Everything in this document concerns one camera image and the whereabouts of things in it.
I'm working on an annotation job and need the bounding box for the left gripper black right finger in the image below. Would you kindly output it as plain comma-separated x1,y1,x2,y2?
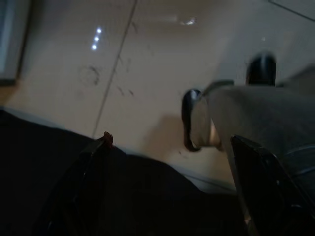
230,134,315,236

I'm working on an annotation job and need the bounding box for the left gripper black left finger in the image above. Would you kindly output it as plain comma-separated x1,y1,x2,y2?
36,131,115,236

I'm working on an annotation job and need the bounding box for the silver two-door fridge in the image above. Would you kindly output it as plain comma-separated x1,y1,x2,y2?
0,0,32,86

